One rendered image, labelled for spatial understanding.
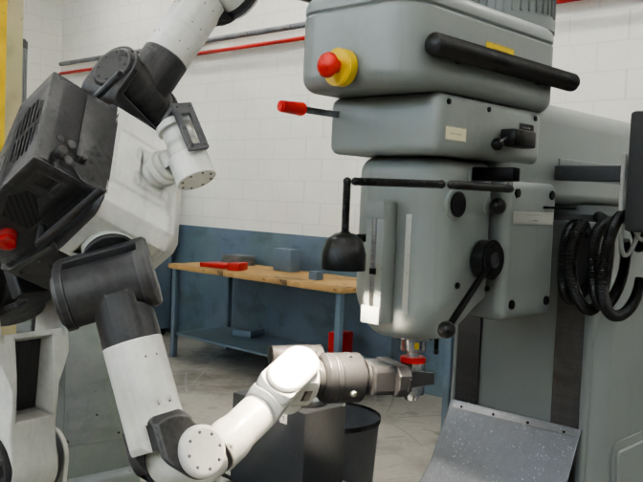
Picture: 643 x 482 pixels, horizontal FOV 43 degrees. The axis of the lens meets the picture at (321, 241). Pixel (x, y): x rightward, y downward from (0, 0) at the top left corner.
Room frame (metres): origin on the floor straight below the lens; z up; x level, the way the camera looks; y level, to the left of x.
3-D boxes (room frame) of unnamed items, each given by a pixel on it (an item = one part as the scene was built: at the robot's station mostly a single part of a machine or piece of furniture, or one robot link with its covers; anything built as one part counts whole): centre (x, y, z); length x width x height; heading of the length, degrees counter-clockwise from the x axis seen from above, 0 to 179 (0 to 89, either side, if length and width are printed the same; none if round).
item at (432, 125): (1.51, -0.21, 1.68); 0.34 x 0.24 x 0.10; 137
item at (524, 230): (1.62, -0.31, 1.47); 0.24 x 0.19 x 0.26; 47
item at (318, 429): (1.69, 0.06, 1.04); 0.22 x 0.12 x 0.20; 46
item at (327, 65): (1.30, 0.00, 1.76); 0.04 x 0.03 x 0.04; 47
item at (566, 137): (1.85, -0.52, 1.66); 0.80 x 0.23 x 0.20; 137
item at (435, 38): (1.41, -0.31, 1.79); 0.45 x 0.04 x 0.04; 137
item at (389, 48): (1.49, -0.19, 1.81); 0.47 x 0.26 x 0.16; 137
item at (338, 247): (1.33, -0.04, 1.47); 0.07 x 0.07 x 0.06
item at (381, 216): (1.40, -0.10, 1.45); 0.04 x 0.04 x 0.21; 47
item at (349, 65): (1.32, -0.02, 1.76); 0.06 x 0.02 x 0.06; 47
